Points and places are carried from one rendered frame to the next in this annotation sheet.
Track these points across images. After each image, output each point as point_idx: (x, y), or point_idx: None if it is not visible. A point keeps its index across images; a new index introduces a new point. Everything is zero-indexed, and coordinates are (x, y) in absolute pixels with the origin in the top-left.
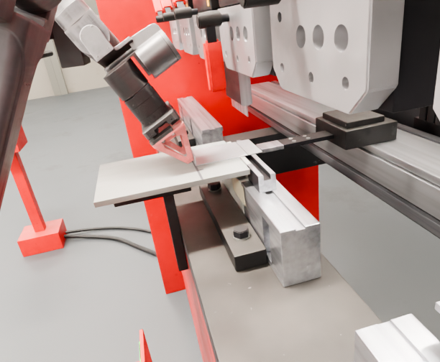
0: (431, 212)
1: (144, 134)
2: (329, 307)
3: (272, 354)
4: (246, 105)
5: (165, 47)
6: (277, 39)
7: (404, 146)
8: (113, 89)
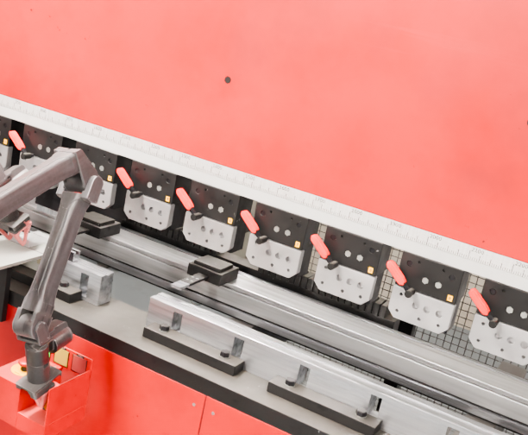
0: (146, 270)
1: (14, 228)
2: (121, 309)
3: (111, 323)
4: None
5: None
6: (129, 203)
7: (126, 237)
8: None
